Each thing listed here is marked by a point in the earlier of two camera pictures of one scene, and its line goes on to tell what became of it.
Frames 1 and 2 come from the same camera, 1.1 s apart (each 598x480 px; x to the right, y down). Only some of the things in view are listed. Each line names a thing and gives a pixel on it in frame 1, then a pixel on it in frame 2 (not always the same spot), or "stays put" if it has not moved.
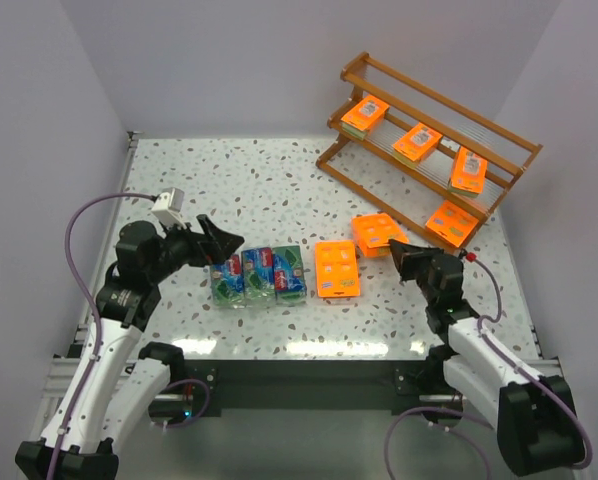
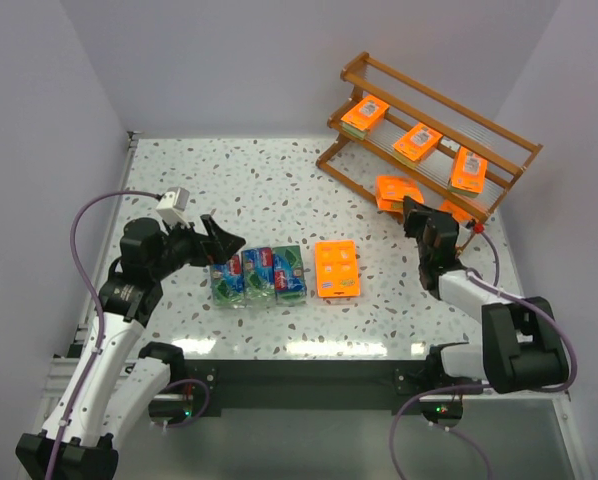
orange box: (336, 269) stays put
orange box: (372, 233) -> (391, 192)
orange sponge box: (416, 143) stays put
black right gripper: (418, 265) -> (430, 228)
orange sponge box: (365, 115) stays put
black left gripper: (199, 242) stays put
